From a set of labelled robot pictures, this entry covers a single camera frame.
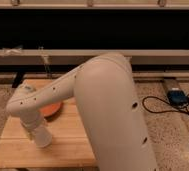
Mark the orange ceramic bowl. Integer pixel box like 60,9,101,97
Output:
40,102,62,118

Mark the white ceramic cup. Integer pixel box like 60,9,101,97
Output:
32,126,52,148

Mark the black cable on floor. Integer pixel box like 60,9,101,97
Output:
141,79,189,169

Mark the blue power adapter box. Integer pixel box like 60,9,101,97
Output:
167,90,188,106

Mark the long metal rail shelf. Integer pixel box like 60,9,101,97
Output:
0,49,189,65

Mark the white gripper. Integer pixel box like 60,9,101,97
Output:
20,114,46,139

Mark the wooden table board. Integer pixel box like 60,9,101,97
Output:
0,78,99,169

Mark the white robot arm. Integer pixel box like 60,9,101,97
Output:
6,53,158,171

